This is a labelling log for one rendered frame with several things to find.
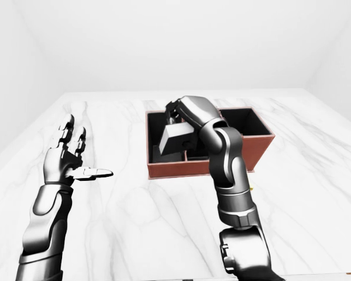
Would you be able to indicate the grey and white book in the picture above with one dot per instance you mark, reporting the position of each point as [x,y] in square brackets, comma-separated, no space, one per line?
[175,140]

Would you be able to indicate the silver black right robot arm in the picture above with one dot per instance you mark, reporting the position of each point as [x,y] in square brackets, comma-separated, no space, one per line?
[231,164]

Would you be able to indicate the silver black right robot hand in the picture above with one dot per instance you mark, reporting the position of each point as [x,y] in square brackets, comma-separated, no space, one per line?
[197,109]

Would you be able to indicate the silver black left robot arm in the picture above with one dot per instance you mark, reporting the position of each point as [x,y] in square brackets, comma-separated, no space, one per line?
[42,222]

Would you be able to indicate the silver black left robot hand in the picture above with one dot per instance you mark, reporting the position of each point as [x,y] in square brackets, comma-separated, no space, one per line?
[54,167]

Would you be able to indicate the red-brown desk caddy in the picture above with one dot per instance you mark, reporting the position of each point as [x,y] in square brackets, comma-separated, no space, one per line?
[207,170]

